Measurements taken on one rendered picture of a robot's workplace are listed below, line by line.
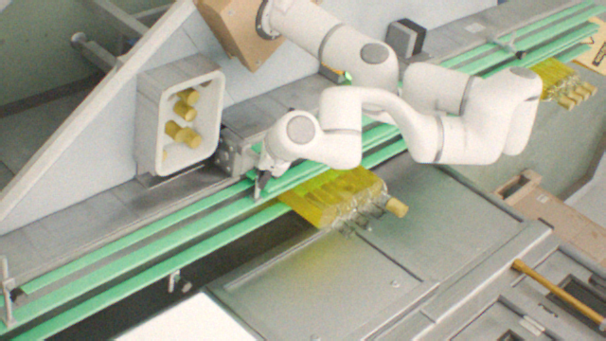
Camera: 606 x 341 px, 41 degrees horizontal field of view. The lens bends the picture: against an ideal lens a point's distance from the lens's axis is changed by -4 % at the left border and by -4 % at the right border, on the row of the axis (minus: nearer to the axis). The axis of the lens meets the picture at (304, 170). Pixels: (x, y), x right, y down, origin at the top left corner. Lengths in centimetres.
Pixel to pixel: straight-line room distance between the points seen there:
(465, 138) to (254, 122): 66
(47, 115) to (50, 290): 91
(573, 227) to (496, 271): 425
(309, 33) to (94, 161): 53
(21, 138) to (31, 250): 72
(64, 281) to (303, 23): 71
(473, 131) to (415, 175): 101
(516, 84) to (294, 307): 75
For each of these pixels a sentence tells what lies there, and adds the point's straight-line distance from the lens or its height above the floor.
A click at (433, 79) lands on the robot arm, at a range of 162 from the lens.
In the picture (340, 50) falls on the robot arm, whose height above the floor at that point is 105.
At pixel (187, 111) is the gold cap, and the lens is 181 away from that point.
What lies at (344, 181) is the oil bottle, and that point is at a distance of 204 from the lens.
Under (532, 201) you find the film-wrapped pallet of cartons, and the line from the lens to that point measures 650.
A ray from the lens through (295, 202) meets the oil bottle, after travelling 198.
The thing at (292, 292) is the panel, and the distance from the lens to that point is 194.
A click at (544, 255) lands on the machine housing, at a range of 232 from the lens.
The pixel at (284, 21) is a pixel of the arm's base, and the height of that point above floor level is 90.
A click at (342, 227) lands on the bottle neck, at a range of 192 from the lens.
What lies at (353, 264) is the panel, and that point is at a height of 114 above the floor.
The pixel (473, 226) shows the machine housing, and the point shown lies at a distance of 233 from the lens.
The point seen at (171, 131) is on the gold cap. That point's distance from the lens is 183.
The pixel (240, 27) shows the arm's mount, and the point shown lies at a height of 85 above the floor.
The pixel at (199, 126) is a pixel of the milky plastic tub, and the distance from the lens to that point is 190.
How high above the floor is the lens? 193
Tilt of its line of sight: 29 degrees down
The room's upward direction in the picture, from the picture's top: 126 degrees clockwise
